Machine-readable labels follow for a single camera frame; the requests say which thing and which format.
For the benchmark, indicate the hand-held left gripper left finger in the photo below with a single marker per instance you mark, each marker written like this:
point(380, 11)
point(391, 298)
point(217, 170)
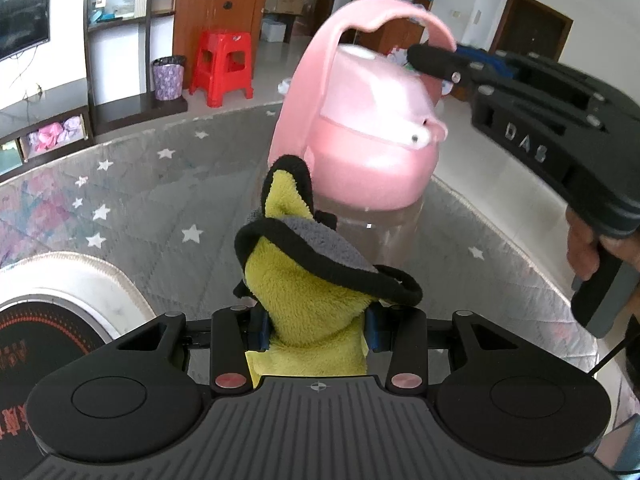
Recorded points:
point(259, 330)

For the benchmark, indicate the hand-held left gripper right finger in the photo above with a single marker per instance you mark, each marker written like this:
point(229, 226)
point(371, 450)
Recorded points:
point(375, 330)

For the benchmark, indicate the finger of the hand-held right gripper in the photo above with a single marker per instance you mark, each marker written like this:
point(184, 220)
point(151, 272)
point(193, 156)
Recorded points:
point(480, 55)
point(430, 60)

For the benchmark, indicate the yellow-green cloth black trim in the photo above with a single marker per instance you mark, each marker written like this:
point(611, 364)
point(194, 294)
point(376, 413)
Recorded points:
point(300, 300)

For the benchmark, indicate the pink plastic water jug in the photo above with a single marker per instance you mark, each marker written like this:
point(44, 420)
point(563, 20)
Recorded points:
point(360, 125)

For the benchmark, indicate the person's right hand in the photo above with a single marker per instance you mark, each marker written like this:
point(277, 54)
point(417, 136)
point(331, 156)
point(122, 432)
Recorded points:
point(582, 250)

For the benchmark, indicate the tall wooden shelf cabinet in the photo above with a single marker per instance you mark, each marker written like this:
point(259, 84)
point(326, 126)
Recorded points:
point(395, 35)

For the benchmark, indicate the dark brown wooden door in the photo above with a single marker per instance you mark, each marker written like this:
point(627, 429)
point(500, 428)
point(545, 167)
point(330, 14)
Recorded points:
point(530, 25)

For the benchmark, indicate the printed cardboard box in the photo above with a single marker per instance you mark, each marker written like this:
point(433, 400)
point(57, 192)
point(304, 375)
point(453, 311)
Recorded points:
point(285, 5)

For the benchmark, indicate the white storage bin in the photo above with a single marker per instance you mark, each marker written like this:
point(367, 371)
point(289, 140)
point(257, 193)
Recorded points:
point(274, 31)

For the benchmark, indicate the white induction cooker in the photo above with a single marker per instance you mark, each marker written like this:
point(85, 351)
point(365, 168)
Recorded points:
point(75, 280)

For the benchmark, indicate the red plastic stool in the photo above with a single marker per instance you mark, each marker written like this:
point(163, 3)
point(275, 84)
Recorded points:
point(220, 55)

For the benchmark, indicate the wooden partition cabinet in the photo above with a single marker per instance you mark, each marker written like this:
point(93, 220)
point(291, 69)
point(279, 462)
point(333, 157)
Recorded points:
point(215, 10)

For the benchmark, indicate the dark low television stand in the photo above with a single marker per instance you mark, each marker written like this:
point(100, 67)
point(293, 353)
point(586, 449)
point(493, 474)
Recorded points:
point(125, 115)

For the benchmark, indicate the purple patterned trash bin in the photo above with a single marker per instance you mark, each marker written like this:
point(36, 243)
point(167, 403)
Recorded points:
point(169, 80)

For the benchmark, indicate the pink cloth bundle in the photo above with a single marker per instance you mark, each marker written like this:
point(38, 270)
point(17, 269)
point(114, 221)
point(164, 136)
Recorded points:
point(55, 132)

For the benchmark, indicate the dark-framed glass shelf unit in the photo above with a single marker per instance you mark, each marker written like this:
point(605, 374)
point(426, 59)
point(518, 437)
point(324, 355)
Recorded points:
point(125, 19)

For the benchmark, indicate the black flat-screen television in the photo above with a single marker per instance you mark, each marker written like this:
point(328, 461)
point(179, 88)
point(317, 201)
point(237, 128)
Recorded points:
point(20, 10)

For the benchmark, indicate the white wall switch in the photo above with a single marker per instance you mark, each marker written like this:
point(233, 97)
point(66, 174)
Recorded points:
point(475, 16)

